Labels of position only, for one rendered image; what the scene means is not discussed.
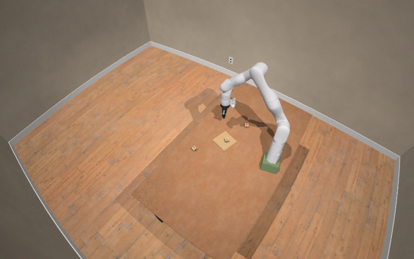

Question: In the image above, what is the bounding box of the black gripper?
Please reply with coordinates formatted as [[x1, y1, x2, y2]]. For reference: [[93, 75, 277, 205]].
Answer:
[[220, 104, 230, 119]]

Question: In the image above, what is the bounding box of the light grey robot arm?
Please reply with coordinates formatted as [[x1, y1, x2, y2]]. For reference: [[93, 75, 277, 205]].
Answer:
[[220, 62, 290, 164]]

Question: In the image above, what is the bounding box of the tan flat mat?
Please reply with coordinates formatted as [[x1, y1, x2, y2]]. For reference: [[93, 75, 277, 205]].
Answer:
[[213, 131, 237, 151]]

